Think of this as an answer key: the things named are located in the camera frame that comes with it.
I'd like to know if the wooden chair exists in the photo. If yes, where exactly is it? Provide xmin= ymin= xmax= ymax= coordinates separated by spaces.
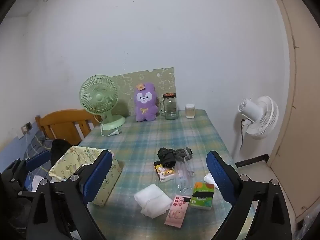
xmin=35 ymin=109 xmax=102 ymax=146

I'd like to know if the green printed wall board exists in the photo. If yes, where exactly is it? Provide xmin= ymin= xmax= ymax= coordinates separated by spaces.
xmin=110 ymin=67 xmax=177 ymax=117

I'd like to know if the black baseboard strip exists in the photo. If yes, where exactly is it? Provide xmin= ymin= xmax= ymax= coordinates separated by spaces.
xmin=235 ymin=154 xmax=269 ymax=168

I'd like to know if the grey drawstring pouch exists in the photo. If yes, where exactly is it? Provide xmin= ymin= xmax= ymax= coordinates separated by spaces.
xmin=175 ymin=148 xmax=193 ymax=161

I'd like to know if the cartoon printed tissue pack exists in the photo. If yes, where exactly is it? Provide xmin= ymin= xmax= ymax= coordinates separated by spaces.
xmin=153 ymin=162 xmax=176 ymax=183

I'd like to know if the clear plastic bag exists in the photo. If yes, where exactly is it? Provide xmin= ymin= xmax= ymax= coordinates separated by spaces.
xmin=175 ymin=159 xmax=197 ymax=193

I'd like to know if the black fan cable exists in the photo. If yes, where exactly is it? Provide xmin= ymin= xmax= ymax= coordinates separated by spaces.
xmin=240 ymin=119 xmax=247 ymax=151

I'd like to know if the cotton swab container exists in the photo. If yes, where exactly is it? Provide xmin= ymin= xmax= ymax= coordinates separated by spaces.
xmin=185 ymin=103 xmax=195 ymax=119

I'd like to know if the white gauze cloth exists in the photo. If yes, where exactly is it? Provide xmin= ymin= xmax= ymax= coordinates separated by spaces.
xmin=134 ymin=183 xmax=173 ymax=217

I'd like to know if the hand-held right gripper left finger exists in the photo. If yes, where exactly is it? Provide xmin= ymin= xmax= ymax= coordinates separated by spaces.
xmin=26 ymin=150 xmax=113 ymax=240

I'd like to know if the pink packet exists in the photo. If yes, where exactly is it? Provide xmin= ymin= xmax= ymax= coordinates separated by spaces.
xmin=164 ymin=194 xmax=191 ymax=228

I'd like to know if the white standing fan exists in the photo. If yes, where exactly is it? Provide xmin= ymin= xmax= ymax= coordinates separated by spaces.
xmin=231 ymin=95 xmax=279 ymax=161

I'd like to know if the beige door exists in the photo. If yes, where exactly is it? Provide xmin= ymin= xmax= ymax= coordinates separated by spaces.
xmin=267 ymin=0 xmax=320 ymax=218

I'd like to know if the crumpled plastic bag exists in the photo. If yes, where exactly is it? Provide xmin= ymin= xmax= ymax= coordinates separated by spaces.
xmin=297 ymin=212 xmax=316 ymax=233

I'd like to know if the white crumpled tissue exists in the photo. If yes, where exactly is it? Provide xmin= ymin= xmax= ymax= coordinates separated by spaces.
xmin=203 ymin=173 xmax=219 ymax=190

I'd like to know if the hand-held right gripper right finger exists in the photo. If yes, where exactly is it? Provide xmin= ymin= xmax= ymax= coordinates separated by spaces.
xmin=206 ymin=151 xmax=293 ymax=240

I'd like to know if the green tissue pack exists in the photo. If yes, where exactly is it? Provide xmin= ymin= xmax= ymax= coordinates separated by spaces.
xmin=189 ymin=182 xmax=215 ymax=210

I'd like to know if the blue plaid bedding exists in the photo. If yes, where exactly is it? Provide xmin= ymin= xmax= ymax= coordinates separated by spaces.
xmin=0 ymin=130 xmax=53 ymax=180

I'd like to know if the glass jar mug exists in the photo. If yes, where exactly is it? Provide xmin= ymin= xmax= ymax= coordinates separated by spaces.
xmin=160 ymin=93 xmax=179 ymax=120

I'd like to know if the black folded umbrella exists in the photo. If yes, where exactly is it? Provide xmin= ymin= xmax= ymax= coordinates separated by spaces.
xmin=157 ymin=147 xmax=177 ymax=168

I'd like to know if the plaid tablecloth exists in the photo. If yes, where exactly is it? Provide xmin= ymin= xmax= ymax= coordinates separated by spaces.
xmin=75 ymin=109 xmax=255 ymax=240

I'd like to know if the green desk fan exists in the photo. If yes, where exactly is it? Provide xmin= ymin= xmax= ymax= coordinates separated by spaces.
xmin=79 ymin=75 xmax=126 ymax=130

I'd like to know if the purple plush toy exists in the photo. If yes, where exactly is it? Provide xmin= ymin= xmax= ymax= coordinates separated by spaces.
xmin=132 ymin=82 xmax=159 ymax=122

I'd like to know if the yellow printed box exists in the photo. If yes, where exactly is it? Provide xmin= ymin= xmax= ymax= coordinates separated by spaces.
xmin=49 ymin=146 xmax=122 ymax=207

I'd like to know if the green fan power cable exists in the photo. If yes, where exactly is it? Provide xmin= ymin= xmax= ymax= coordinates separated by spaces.
xmin=100 ymin=124 xmax=122 ymax=137

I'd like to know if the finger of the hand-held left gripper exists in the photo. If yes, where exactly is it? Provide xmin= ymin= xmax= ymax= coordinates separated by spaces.
xmin=25 ymin=150 xmax=52 ymax=172

